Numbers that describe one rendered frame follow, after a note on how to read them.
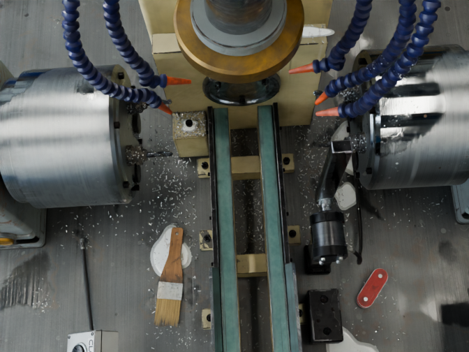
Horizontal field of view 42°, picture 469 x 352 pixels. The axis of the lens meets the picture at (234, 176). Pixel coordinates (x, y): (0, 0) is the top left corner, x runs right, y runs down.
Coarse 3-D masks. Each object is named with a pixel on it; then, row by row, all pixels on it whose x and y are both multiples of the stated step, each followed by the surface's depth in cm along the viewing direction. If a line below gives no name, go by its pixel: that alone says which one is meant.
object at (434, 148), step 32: (416, 64) 100; (448, 64) 100; (352, 96) 109; (384, 96) 98; (416, 96) 98; (448, 96) 98; (352, 128) 117; (384, 128) 98; (416, 128) 98; (448, 128) 98; (352, 160) 116; (384, 160) 100; (416, 160) 100; (448, 160) 100
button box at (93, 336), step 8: (72, 336) 98; (80, 336) 97; (88, 336) 96; (96, 336) 95; (104, 336) 96; (112, 336) 98; (72, 344) 98; (80, 344) 96; (88, 344) 95; (96, 344) 95; (104, 344) 96; (112, 344) 97
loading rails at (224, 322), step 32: (224, 128) 124; (224, 160) 122; (256, 160) 129; (288, 160) 131; (224, 192) 119; (224, 224) 117; (224, 256) 115; (256, 256) 122; (288, 256) 114; (224, 288) 113; (288, 288) 112; (224, 320) 112; (288, 320) 112
